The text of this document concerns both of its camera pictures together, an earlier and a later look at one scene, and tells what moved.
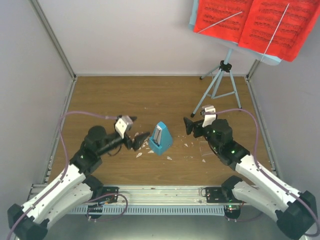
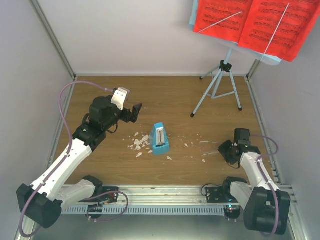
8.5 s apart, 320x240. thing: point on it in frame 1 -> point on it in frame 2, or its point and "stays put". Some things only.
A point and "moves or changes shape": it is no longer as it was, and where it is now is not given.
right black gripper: (189, 125) -> (222, 149)
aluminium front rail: (166, 196) stays put
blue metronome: (161, 141) moves or changes shape
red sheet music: (282, 28) stays put
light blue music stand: (220, 84) stays put
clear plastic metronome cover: (205, 148) stays put
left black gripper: (137, 142) -> (127, 118)
